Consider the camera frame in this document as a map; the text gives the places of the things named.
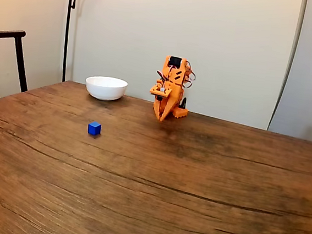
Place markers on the blue cube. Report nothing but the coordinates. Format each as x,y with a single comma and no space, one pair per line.
94,129

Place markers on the white bowl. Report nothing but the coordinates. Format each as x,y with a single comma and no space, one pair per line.
106,88

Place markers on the black clamp knob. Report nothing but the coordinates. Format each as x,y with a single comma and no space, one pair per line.
184,103

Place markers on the black floor lamp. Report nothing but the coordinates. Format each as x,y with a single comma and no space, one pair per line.
67,31

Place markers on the dark wooden chair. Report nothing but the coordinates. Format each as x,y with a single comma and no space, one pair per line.
19,54

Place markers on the orange camera mount with camera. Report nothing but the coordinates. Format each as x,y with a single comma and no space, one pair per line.
155,89

